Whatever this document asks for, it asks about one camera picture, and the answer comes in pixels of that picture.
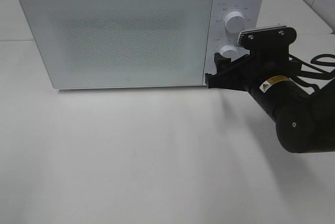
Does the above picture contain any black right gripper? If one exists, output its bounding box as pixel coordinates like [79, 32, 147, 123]
[205, 48, 289, 93]

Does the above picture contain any white microwave door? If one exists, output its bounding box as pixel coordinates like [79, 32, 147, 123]
[19, 0, 211, 89]

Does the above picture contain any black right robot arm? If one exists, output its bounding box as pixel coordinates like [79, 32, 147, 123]
[205, 50, 334, 153]

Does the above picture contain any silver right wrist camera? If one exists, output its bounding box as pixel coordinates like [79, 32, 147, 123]
[237, 25, 297, 50]

